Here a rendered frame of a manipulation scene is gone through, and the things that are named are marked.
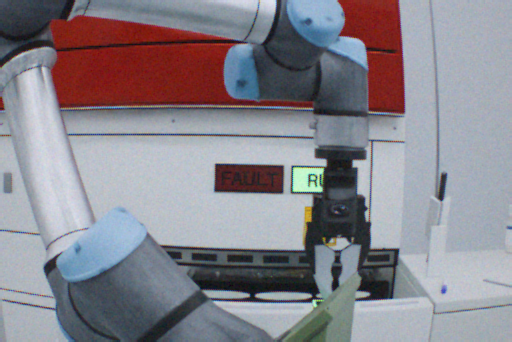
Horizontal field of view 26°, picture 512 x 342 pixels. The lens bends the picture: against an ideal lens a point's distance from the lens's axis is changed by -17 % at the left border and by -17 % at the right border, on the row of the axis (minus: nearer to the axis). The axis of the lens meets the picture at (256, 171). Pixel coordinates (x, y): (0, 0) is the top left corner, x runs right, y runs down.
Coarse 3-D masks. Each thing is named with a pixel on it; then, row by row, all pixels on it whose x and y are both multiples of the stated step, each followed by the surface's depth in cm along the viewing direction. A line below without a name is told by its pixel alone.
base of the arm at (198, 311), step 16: (192, 304) 125; (208, 304) 127; (176, 320) 124; (192, 320) 124; (208, 320) 125; (224, 320) 126; (240, 320) 127; (144, 336) 124; (160, 336) 123; (176, 336) 123; (192, 336) 123; (208, 336) 123; (224, 336) 125; (240, 336) 125; (256, 336) 125
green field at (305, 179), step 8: (296, 168) 224; (304, 168) 224; (312, 168) 224; (296, 176) 224; (304, 176) 224; (312, 176) 224; (320, 176) 224; (296, 184) 224; (304, 184) 224; (312, 184) 224; (320, 184) 224
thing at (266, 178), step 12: (228, 168) 224; (240, 168) 224; (252, 168) 224; (264, 168) 224; (276, 168) 224; (228, 180) 224; (240, 180) 224; (252, 180) 224; (264, 180) 224; (276, 180) 224
